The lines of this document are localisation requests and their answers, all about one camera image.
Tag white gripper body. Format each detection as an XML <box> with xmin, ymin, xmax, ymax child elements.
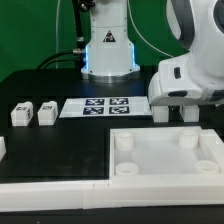
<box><xmin>148</xmin><ymin>54</ymin><xmax>224</xmax><ymax>106</ymax></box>

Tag white square tabletop tray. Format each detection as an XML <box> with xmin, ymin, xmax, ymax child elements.
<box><xmin>110</xmin><ymin>126</ymin><xmax>223</xmax><ymax>177</ymax></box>

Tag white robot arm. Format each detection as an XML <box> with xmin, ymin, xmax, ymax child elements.
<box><xmin>82</xmin><ymin>0</ymin><xmax>224</xmax><ymax>106</ymax></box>

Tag white sheet with markers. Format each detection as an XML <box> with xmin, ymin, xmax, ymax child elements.
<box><xmin>60</xmin><ymin>96</ymin><xmax>151</xmax><ymax>118</ymax></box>

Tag white front fence bar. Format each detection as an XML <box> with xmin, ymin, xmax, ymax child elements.
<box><xmin>0</xmin><ymin>174</ymin><xmax>224</xmax><ymax>212</ymax></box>

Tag white left fence piece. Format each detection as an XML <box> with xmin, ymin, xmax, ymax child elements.
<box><xmin>0</xmin><ymin>137</ymin><xmax>6</xmax><ymax>162</ymax></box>

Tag black cables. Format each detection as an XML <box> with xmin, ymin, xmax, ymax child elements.
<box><xmin>35</xmin><ymin>0</ymin><xmax>88</xmax><ymax>70</ymax></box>

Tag thin white cable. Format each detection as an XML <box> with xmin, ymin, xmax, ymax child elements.
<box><xmin>55</xmin><ymin>0</ymin><xmax>63</xmax><ymax>69</ymax></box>

